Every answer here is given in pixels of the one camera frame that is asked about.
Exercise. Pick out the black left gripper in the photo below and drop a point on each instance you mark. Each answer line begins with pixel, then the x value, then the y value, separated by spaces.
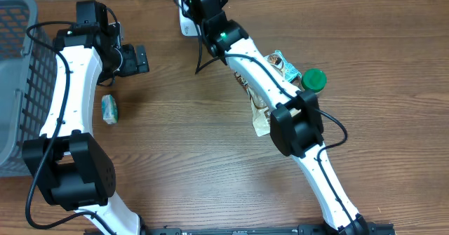
pixel 132 65

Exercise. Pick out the teal white small carton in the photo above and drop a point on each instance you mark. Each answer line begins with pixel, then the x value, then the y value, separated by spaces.
pixel 109 110

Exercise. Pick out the light green wipes packet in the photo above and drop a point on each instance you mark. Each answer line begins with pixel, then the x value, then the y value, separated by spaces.
pixel 289 71

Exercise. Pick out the clear brown snack bag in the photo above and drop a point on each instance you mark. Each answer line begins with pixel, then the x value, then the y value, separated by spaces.
pixel 260 111

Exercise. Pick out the green lid jar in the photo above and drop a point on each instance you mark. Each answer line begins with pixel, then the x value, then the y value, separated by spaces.
pixel 314 80

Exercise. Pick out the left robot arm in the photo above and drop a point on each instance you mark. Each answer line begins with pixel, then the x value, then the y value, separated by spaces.
pixel 68 166

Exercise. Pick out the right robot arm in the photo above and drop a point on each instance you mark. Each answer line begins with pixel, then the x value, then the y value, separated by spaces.
pixel 296 126

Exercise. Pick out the grey plastic mesh basket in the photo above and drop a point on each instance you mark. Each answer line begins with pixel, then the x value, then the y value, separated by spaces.
pixel 28 73

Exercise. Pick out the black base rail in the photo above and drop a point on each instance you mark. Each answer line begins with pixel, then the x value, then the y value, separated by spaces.
pixel 302 229

